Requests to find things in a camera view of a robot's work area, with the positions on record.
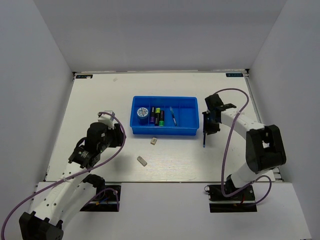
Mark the blue pen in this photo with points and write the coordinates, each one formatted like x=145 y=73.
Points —
x=204 y=140

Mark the right corner label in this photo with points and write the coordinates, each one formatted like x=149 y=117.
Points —
x=234 y=75

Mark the grey eraser block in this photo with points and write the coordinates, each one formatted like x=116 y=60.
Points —
x=141 y=161

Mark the green cap black highlighter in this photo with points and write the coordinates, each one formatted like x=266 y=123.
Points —
x=162 y=118

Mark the purple cap highlighter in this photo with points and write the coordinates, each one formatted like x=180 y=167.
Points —
x=152 y=115

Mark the corner label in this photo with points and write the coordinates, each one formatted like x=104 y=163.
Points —
x=234 y=75
x=84 y=76

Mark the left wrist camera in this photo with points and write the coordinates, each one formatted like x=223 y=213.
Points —
x=106 y=117

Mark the green pen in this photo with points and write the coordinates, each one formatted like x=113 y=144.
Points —
x=173 y=116

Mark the left corner label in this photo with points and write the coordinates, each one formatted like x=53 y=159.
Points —
x=84 y=76

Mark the blue divided plastic bin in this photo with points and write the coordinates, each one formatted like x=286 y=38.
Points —
x=185 y=110

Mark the beige eraser block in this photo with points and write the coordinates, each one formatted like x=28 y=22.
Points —
x=153 y=141

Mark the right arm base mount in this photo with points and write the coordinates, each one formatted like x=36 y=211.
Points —
x=242 y=202

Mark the yellow cap black highlighter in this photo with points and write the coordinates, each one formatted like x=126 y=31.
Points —
x=157 y=116

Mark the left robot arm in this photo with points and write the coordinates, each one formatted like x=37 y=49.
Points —
x=77 y=187

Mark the blue round tape container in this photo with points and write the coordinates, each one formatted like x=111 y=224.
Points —
x=142 y=115

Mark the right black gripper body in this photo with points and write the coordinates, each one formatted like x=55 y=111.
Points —
x=210 y=125

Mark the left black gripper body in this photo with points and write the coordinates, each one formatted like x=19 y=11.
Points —
x=112 y=139

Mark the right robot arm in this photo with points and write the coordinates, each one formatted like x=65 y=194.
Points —
x=264 y=148

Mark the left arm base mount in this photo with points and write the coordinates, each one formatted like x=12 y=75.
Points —
x=108 y=201

